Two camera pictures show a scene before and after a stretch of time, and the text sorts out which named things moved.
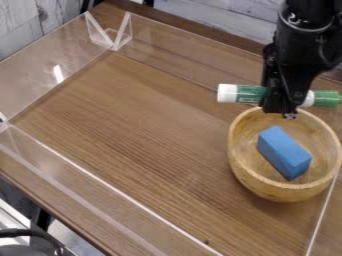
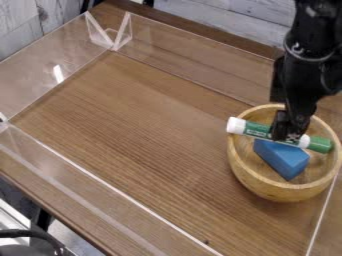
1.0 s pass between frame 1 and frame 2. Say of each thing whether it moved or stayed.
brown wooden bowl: stayed
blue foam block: stayed
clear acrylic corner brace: stayed
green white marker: moved
